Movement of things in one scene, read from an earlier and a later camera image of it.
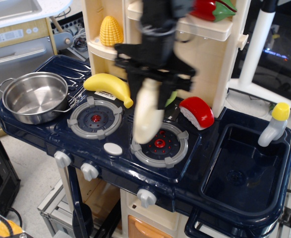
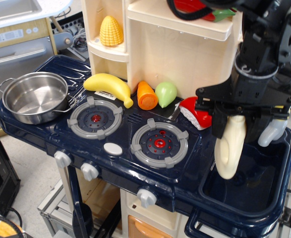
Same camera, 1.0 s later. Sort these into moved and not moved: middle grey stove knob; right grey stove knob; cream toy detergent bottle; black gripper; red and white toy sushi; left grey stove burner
Moved: black gripper; cream toy detergent bottle
Not moved: red and white toy sushi; middle grey stove knob; right grey stove knob; left grey stove burner
